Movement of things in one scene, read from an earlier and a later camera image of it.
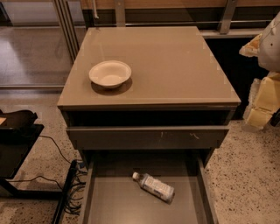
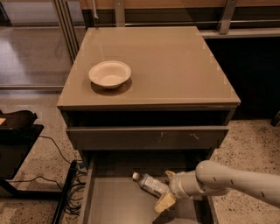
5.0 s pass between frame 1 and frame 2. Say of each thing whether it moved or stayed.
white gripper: moved
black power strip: stayed
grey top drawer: stayed
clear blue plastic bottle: stayed
